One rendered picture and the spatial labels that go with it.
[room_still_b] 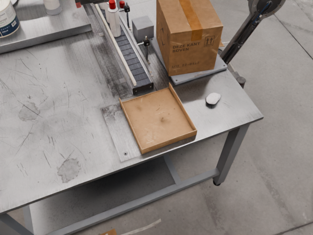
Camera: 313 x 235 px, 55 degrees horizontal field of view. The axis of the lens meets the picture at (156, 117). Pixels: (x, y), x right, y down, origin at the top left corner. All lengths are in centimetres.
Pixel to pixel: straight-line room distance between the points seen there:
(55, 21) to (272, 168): 174
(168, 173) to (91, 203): 50
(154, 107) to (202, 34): 39
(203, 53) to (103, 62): 53
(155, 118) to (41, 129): 52
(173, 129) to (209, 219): 89
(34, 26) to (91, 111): 68
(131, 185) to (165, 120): 65
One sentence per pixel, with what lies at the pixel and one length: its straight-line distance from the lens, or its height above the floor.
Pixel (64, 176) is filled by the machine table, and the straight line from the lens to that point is 129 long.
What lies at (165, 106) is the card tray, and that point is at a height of 83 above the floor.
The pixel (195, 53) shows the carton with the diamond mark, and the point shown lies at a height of 98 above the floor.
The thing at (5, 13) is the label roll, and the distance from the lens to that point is 183.
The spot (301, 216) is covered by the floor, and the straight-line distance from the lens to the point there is 225.
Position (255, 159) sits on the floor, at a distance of 232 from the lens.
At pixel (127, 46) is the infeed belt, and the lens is 164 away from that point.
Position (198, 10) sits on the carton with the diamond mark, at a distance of 148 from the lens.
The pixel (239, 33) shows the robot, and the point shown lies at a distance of 211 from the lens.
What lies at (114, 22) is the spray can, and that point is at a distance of 164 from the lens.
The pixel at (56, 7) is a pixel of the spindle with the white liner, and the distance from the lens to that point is 192.
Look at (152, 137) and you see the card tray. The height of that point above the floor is 83.
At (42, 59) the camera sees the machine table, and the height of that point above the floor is 83.
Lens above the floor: 196
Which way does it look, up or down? 55 degrees down
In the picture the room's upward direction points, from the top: straight up
